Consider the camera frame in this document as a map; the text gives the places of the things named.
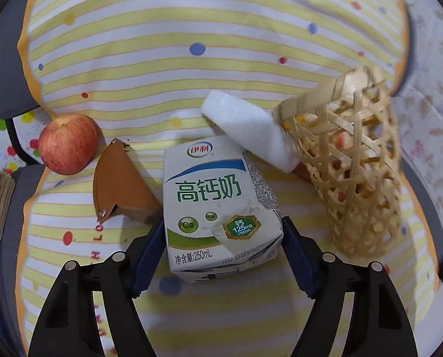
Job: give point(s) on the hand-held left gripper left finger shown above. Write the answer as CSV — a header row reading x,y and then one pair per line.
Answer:
x,y
147,260

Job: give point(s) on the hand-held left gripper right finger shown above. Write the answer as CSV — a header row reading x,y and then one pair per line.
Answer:
x,y
299,256

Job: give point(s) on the white green milk carton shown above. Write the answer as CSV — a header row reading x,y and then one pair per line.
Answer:
x,y
206,200

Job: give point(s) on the woven bamboo basket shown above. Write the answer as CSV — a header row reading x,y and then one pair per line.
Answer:
x,y
355,193

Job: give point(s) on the brown plastic wedge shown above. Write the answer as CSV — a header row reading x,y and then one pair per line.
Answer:
x,y
121,182

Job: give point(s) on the white rolled paper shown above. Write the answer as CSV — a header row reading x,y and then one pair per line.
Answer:
x,y
247,126

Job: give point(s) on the red apple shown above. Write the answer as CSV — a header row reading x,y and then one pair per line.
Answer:
x,y
67,143

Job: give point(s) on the orange card booklet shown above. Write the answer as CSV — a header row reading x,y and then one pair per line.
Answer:
x,y
0,204

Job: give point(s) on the balloon print plastic sheet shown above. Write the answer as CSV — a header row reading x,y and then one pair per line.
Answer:
x,y
2,141

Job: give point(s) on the floral print plastic sheet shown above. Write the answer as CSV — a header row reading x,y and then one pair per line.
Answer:
x,y
429,119

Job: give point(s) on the grey office chair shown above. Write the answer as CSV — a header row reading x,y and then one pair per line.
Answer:
x,y
3,81

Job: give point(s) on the yellow striped dotted cloth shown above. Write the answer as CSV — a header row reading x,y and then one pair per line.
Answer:
x,y
169,26

